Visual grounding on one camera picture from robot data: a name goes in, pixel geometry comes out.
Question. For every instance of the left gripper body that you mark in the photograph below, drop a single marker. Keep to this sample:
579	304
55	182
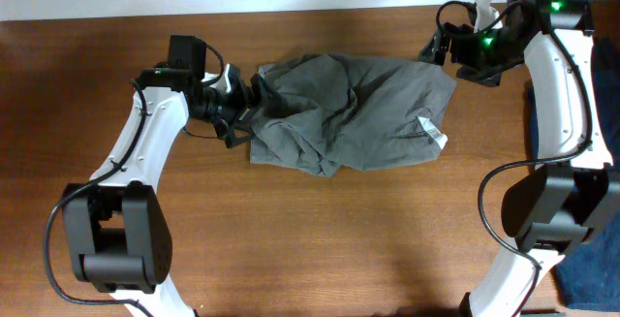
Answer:
223	109

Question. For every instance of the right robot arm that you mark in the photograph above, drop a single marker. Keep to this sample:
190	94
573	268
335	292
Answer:
515	273

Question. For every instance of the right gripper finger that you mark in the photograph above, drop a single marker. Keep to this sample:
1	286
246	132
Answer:
435	51
490	77

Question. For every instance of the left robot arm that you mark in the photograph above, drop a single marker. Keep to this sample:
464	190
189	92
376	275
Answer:
118	238

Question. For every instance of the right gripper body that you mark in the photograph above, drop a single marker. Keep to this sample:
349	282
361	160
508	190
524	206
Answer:
486	51

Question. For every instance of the grey shorts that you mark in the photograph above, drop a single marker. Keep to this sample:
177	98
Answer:
328	111

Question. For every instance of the dark blue folded garment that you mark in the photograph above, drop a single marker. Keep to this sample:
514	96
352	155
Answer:
575	190

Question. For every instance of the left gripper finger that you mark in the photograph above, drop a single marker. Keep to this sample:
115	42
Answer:
240	130
272	103

